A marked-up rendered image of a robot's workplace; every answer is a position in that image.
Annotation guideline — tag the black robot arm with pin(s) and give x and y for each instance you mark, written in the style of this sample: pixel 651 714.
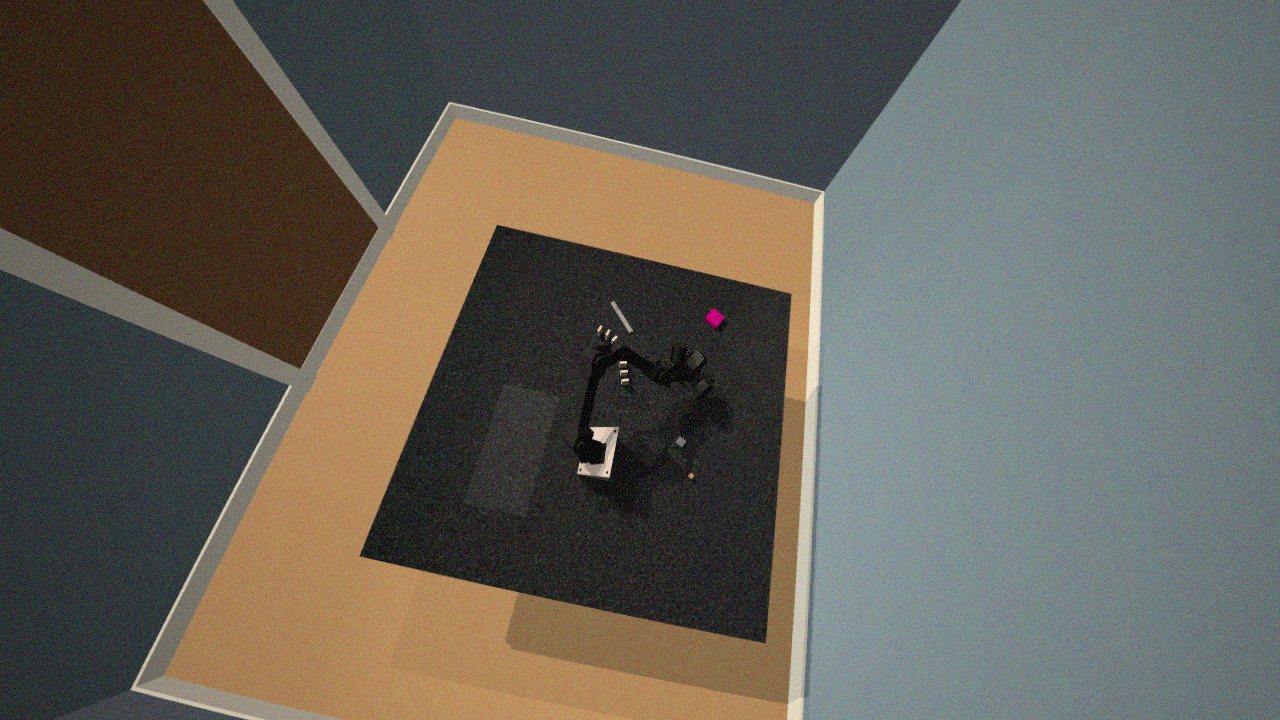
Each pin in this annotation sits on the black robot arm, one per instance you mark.
pixel 594 362

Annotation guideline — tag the magenta block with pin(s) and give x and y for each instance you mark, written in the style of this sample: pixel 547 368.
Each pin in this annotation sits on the magenta block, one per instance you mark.
pixel 714 318

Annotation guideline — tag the grey flat bar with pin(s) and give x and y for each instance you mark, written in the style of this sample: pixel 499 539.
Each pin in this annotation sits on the grey flat bar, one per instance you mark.
pixel 622 318

